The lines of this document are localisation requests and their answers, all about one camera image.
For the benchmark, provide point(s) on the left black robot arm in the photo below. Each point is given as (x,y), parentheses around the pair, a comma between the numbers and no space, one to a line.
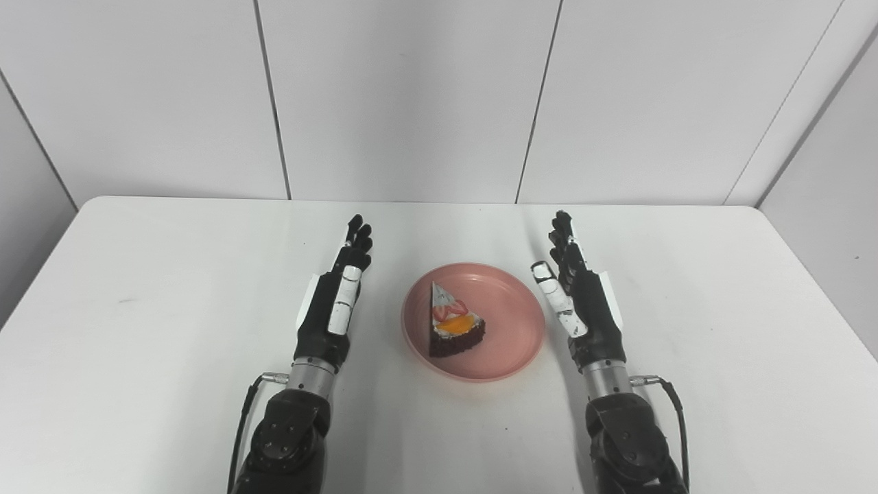
(288,432)

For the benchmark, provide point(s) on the chocolate cake slice with fruit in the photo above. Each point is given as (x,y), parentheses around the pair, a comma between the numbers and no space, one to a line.
(453,326)

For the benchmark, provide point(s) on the pink round plate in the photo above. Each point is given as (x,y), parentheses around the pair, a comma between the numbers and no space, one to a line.
(511,322)

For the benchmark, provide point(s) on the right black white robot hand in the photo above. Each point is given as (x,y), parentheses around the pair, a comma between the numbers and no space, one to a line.
(586,319)

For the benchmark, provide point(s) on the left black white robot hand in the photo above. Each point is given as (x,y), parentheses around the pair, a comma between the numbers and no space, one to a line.
(326,322)

